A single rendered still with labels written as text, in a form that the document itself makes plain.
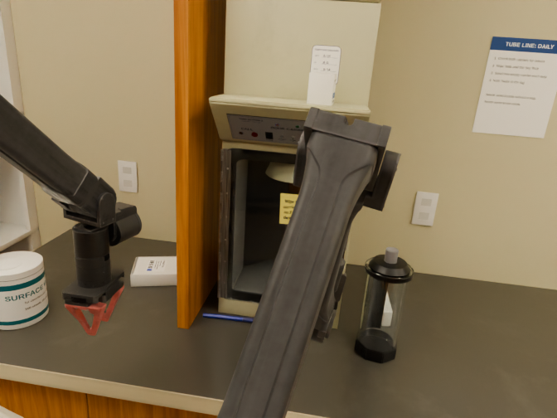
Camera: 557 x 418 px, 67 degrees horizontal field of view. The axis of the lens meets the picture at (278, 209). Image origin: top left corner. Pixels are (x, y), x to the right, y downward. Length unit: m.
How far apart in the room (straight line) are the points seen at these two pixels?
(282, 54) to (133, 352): 0.74
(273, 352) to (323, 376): 0.67
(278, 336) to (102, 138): 1.36
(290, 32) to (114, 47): 0.76
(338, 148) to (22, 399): 1.00
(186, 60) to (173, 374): 0.65
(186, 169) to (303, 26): 0.39
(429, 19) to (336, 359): 0.98
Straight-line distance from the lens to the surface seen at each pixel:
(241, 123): 0.91
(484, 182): 1.50
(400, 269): 0.96
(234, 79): 0.98
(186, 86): 0.91
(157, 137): 1.53
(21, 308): 1.19
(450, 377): 1.09
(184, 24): 0.92
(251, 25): 0.97
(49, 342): 1.15
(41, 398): 1.17
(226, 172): 1.00
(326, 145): 0.38
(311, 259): 0.34
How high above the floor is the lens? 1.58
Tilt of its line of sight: 19 degrees down
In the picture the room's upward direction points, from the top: 4 degrees clockwise
